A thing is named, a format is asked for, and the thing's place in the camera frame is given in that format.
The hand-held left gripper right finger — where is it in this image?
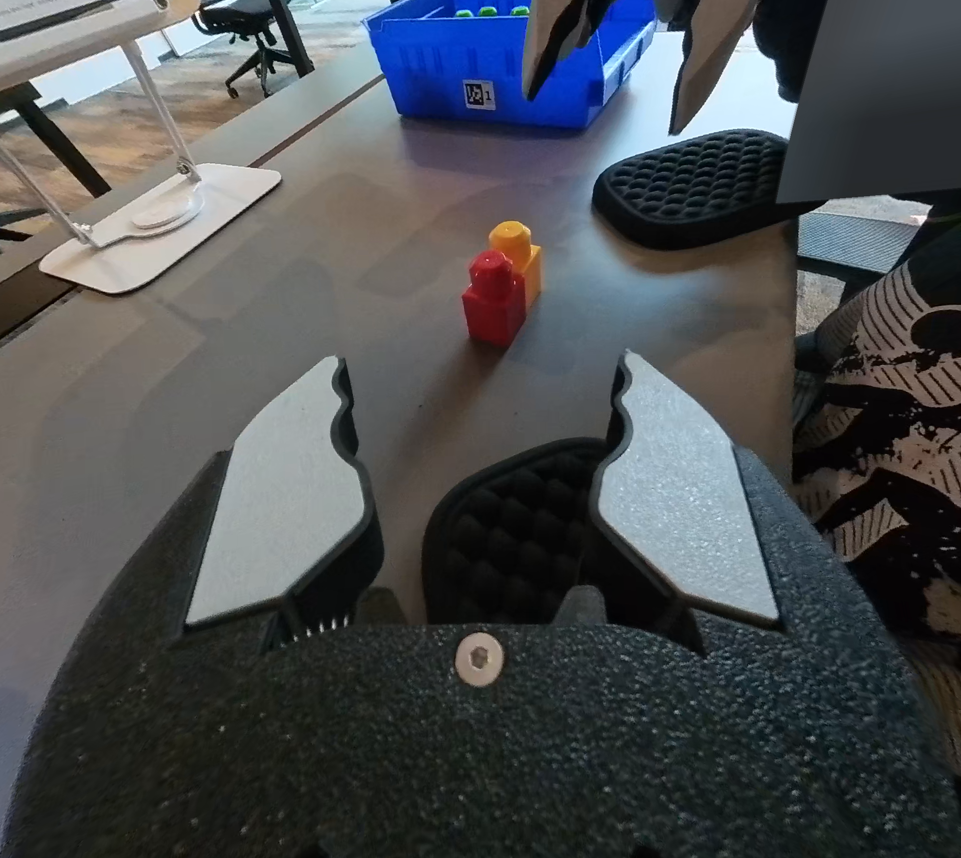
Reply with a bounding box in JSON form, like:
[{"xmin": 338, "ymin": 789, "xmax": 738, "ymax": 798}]
[{"xmin": 586, "ymin": 348, "xmax": 785, "ymax": 631}]

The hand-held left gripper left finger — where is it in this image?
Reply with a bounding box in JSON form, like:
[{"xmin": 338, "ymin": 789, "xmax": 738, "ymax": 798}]
[{"xmin": 184, "ymin": 355, "xmax": 385, "ymax": 631}]

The blue plastic bin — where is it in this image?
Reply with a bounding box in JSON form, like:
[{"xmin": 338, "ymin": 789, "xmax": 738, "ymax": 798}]
[{"xmin": 365, "ymin": 0, "xmax": 659, "ymax": 132}]

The red mega block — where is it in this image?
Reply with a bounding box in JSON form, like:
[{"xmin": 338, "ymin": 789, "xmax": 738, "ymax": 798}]
[{"xmin": 461, "ymin": 249, "xmax": 530, "ymax": 348}]

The orange mega block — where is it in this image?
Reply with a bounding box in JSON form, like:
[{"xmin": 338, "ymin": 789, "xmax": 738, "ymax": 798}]
[{"xmin": 489, "ymin": 220, "xmax": 543, "ymax": 311}]

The black perforated rubber pad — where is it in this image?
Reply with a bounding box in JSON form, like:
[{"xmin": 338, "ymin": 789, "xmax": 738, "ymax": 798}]
[
  {"xmin": 592, "ymin": 129, "xmax": 819, "ymax": 252},
  {"xmin": 421, "ymin": 438, "xmax": 609, "ymax": 626}
]

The person's printed top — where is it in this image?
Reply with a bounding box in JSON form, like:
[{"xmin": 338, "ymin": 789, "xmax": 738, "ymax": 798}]
[{"xmin": 793, "ymin": 205, "xmax": 961, "ymax": 769}]

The grey mesh chair seat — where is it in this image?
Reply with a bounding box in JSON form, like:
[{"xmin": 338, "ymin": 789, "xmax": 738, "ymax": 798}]
[{"xmin": 796, "ymin": 210, "xmax": 902, "ymax": 276}]

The black office chair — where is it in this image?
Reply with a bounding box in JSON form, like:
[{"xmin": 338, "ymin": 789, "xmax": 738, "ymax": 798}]
[{"xmin": 193, "ymin": 0, "xmax": 301, "ymax": 98}]

